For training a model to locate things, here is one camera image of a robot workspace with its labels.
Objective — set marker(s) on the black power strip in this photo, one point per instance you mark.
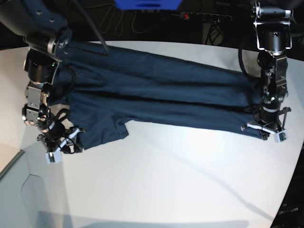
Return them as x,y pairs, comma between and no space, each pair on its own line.
206,17

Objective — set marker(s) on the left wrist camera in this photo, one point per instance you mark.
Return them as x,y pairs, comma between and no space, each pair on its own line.
281,136

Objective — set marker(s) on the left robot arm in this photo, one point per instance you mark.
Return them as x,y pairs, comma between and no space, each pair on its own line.
273,39

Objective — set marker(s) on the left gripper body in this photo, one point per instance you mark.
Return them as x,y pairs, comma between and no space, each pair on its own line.
269,121

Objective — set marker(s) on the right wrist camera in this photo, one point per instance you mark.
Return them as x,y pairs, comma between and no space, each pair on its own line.
53,157

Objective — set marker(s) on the blue box overhead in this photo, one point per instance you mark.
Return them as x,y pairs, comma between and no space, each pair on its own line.
148,4

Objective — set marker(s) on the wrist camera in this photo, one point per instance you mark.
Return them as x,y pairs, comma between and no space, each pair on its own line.
53,157
281,136

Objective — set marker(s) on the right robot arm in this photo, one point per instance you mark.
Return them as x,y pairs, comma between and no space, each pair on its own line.
47,34

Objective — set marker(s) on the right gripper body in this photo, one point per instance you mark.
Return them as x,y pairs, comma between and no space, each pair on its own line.
56,138

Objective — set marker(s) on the dark blue t-shirt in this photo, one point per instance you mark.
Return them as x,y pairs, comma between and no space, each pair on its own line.
105,91

